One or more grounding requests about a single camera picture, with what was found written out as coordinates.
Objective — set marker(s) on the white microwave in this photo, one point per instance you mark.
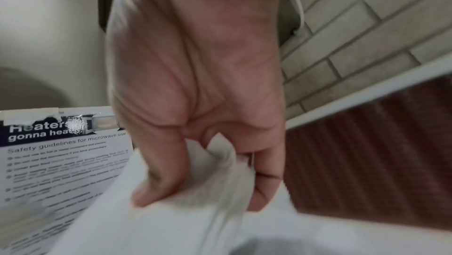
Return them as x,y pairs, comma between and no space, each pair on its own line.
370,142

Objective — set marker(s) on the printed safety guidelines sign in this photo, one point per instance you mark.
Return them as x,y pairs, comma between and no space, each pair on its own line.
53,164

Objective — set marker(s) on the person's right hand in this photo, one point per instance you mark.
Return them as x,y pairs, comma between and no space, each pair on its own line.
197,75

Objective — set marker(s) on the white paper towel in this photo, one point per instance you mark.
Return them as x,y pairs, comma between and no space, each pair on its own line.
197,203

